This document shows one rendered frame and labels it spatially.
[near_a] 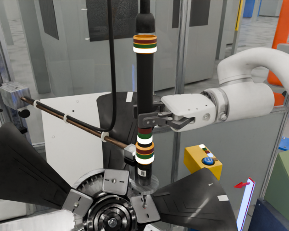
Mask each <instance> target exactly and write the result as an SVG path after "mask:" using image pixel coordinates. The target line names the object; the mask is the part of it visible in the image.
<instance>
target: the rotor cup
mask: <svg viewBox="0 0 289 231"><path fill-rule="evenodd" d="M114 195H117V196H114ZM92 197H94V198H95V199H94V200H93V202H92V204H91V206H90V208H89V209H88V211H87V213H86V214H85V216H84V217H82V222H83V227H84V230H85V231H136V228H137V215H136V212H135V209H134V207H133V206H132V204H131V203H130V202H129V200H130V199H129V197H128V196H125V195H119V194H113V193H108V192H103V190H99V191H97V192H96V193H94V194H93V195H92ZM89 210H90V213H89ZM112 218H114V219H116V220H117V225H116V227H114V228H111V227H109V225H108V222H109V220H110V219H112Z"/></svg>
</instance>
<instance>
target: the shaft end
mask: <svg viewBox="0 0 289 231"><path fill-rule="evenodd" d="M108 225H109V227H111V228H114V227H116V225H117V220H116V219H114V218H112V219H110V220H109V222H108Z"/></svg>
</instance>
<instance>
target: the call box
mask: <svg viewBox="0 0 289 231"><path fill-rule="evenodd" d="M204 147H205V148H207V147H206V146H205V145H204ZM207 150H208V151H209V149H208V148H207ZM209 152H210V151H209ZM210 153H211V152H210ZM211 154H212V153H211ZM212 155H213V154H212ZM205 157H209V156H208V154H206V153H205V151H204V150H203V149H202V148H201V147H200V145H197V146H192V147H187V148H185V150H184V160H183V163H184V164H185V165H186V167H187V168H188V170H189V171H190V173H191V174H192V173H194V172H196V171H198V170H200V169H202V168H204V167H206V168H208V169H209V170H210V171H211V172H212V173H213V174H214V176H215V177H216V178H217V180H218V181H219V180H220V176H221V171H222V163H221V162H220V161H213V163H212V164H210V165H209V164H206V163H204V161H203V160H204V158H205ZM210 158H216V157H215V156H214V155H213V157H210Z"/></svg>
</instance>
